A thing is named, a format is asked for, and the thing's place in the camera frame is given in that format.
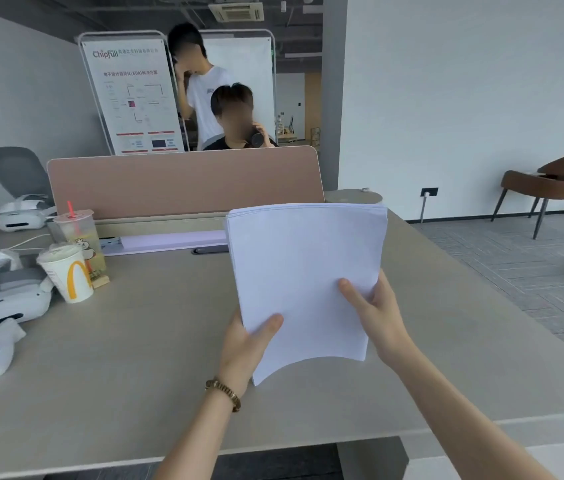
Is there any person's left hand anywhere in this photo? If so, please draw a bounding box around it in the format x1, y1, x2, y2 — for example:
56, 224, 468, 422
217, 310, 284, 398

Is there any person's right hand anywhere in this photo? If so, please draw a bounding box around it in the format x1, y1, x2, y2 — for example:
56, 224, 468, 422
338, 269, 414, 368

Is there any stack of white paper sheets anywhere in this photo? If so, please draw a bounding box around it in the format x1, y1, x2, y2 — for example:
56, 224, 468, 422
225, 203, 389, 386

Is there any person's right forearm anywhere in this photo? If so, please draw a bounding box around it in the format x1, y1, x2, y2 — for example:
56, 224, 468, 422
379, 335, 557, 480

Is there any person's left forearm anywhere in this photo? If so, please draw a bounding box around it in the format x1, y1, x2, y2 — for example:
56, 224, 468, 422
153, 379, 249, 480

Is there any pink desk divider panel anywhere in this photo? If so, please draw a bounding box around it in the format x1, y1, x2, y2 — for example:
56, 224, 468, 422
47, 146, 325, 221

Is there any white paper cup with lid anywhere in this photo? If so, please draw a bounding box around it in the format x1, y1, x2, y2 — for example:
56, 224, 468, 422
37, 243, 95, 304

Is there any clear plastic cup with straw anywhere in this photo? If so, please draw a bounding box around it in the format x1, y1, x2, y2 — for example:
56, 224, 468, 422
52, 201, 107, 275

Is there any brown armchair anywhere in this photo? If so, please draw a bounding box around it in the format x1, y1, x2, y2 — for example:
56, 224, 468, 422
491, 146, 564, 240

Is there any blank white poster stand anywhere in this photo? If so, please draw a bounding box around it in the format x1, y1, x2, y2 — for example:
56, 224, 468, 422
197, 29, 278, 148

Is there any white poster stand with diagram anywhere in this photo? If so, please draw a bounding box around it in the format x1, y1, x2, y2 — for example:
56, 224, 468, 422
77, 31, 190, 156

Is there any grey office chair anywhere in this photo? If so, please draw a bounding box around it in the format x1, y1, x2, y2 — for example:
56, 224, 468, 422
0, 147, 54, 205

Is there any ceiling air conditioner vent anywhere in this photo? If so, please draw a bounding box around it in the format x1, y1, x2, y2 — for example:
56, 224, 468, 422
208, 2, 266, 23

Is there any gold bead bracelet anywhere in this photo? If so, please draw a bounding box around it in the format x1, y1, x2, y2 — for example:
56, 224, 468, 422
205, 378, 242, 413

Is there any white headset with grey strap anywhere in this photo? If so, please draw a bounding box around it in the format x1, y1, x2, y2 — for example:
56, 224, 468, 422
0, 260, 55, 341

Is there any white cable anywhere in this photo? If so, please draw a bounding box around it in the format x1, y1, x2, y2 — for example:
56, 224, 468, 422
0, 234, 53, 275

